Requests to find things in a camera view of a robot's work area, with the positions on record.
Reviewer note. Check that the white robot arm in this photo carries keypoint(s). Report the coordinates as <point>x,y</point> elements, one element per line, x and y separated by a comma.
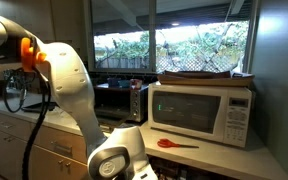
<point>120,155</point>

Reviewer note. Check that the red cup on toaster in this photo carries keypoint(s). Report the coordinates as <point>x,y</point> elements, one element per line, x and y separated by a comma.
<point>136,83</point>

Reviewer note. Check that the silver toaster oven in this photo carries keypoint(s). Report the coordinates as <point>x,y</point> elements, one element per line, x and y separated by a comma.
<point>125,103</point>

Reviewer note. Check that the light blue plastic bowl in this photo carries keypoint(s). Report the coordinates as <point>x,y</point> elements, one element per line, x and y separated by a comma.
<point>124,83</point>

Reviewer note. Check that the wooden tray on microwave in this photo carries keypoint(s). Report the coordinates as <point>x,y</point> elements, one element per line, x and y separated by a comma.
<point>203,78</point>

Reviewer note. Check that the white microwave oven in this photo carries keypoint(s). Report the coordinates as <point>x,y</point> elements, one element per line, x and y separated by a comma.
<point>219,114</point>

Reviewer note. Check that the red handled scissors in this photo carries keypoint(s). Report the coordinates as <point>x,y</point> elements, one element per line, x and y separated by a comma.
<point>166,143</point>

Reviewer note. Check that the cabinet drawer front with handle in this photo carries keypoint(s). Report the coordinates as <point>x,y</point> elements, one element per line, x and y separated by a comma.
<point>64,143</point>

